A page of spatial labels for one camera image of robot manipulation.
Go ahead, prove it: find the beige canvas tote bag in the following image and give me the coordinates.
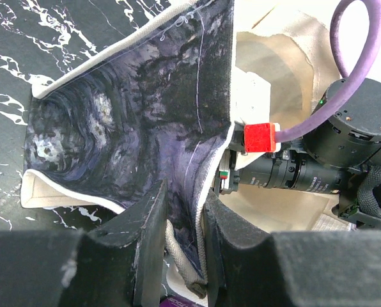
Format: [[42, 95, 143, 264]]
[[19, 0, 354, 298]]

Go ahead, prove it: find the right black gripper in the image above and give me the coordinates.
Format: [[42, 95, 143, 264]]
[[214, 127, 341, 195]]

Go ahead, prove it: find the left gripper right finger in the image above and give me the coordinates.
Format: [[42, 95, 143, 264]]
[[203, 193, 381, 306]]

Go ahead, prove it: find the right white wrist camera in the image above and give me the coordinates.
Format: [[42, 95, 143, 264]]
[[231, 68, 280, 170]]

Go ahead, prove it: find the purple soda can centre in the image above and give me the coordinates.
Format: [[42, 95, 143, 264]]
[[159, 296, 203, 307]]

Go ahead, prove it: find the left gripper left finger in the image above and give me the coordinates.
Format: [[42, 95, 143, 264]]
[[0, 180, 168, 306]]

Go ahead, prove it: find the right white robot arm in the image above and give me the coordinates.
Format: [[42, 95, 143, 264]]
[[212, 79, 381, 229]]

